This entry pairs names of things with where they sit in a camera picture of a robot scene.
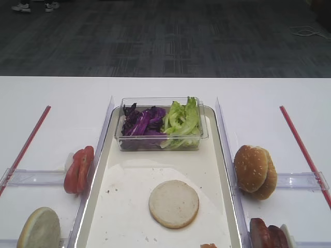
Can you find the bottom bun on tray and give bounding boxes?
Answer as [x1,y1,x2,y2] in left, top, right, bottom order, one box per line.
[148,180,200,229]

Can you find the left red tape strip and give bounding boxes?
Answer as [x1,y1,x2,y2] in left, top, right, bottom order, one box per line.
[0,105,51,196]

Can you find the white cable on floor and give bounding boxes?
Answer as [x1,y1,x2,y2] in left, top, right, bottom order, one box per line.
[289,25,331,41]

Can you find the rear sesame bun top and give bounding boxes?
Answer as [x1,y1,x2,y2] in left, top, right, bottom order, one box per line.
[252,148,278,200]

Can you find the white metal tray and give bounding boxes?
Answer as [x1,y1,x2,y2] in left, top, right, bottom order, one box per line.
[74,107,242,247]

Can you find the sauce crumb on tray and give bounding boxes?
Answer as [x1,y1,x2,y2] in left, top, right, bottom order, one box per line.
[200,243,217,248]

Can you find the long acrylic divider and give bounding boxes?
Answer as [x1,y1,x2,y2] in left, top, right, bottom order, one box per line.
[59,96,114,247]
[215,97,252,247]

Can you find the upright bun half left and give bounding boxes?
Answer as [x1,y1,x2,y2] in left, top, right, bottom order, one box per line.
[17,207,61,248]

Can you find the upper left acrylic holder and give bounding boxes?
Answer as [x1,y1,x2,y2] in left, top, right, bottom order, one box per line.
[1,168,66,187]

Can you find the sesame bun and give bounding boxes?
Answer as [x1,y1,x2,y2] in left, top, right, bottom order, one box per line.
[252,148,278,200]
[234,145,268,193]

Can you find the tomato slice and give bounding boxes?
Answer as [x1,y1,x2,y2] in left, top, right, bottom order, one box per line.
[64,149,84,194]
[76,146,94,193]

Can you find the green lettuce leaves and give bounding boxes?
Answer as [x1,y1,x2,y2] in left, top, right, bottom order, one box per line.
[160,97,201,150]

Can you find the purple cabbage leaves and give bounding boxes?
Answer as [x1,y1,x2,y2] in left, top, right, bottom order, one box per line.
[122,103,166,136]

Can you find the right white sneaker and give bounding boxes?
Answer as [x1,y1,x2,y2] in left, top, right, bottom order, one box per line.
[45,2,59,12]

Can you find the right red tape strip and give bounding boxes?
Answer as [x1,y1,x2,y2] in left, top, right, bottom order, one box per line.
[279,106,330,207]

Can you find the left white sneaker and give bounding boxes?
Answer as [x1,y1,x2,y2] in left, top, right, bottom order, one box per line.
[11,3,31,13]

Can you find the red tape strip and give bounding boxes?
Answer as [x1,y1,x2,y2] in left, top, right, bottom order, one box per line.
[0,105,51,196]
[279,106,330,207]

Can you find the rear meat patty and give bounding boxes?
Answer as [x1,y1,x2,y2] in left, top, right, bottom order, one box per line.
[268,225,289,248]

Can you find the upper right acrylic holder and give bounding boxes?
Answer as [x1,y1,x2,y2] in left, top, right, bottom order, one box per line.
[276,172,329,191]

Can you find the right long acrylic divider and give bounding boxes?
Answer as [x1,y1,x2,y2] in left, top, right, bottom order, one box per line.
[215,97,252,247]

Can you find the lower right acrylic holder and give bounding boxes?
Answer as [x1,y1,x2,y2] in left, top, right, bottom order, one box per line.
[291,236,331,248]

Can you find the acrylic holder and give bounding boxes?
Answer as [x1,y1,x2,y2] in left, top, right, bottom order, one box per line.
[1,168,66,187]
[276,172,329,191]
[291,236,331,248]

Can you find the white sneaker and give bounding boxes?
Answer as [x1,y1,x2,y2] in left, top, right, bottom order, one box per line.
[45,2,59,12]
[11,3,31,13]

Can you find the clear plastic salad container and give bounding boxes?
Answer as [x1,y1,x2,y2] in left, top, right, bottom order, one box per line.
[114,96,209,151]

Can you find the front sesame bun top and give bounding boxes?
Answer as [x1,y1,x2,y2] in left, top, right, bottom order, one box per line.
[234,145,268,193]

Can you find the left long acrylic divider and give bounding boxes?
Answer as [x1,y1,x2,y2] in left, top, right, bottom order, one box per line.
[59,96,114,247]

